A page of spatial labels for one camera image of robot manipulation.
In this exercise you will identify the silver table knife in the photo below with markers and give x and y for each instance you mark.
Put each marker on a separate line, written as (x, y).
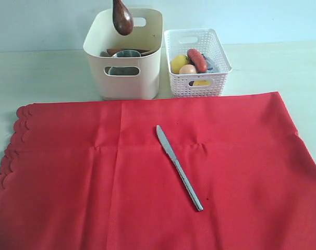
(170, 153)

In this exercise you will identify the brown egg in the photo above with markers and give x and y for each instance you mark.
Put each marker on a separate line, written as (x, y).
(188, 69)

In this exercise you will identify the yellow lemon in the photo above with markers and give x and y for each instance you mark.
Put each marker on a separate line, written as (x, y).
(178, 62)

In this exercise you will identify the white ceramic bowl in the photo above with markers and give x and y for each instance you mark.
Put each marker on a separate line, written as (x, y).
(123, 71)

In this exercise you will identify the red sausage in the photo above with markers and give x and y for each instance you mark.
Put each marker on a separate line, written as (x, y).
(198, 60)

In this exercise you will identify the blue white milk carton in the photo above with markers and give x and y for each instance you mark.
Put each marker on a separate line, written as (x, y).
(211, 66)

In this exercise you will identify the stainless steel cup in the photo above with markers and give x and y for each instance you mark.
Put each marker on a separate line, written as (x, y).
(127, 53)

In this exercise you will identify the brown wooden plate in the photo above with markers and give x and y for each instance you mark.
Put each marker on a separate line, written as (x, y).
(111, 51)

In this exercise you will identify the red scalloped tablecloth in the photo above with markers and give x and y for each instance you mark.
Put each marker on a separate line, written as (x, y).
(94, 175)

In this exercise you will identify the dark wooden spoon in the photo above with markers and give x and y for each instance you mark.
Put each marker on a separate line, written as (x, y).
(122, 18)

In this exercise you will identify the cream plastic bin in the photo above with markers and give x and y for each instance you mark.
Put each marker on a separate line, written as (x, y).
(102, 35)

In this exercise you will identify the white perforated plastic basket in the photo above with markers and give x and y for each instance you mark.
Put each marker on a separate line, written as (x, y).
(206, 41)

